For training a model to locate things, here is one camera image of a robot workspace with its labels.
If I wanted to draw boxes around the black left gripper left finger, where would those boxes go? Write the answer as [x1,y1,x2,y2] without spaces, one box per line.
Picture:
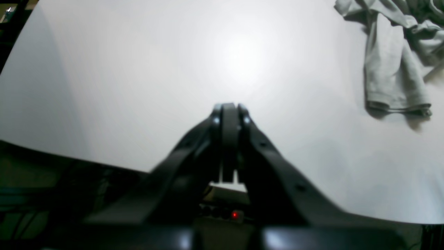
[85,104,222,224]

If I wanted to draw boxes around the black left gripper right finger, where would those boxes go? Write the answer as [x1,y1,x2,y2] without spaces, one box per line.
[238,104,351,224]

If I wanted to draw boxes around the grey t-shirt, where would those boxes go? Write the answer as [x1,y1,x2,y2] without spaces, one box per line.
[334,0,444,117]

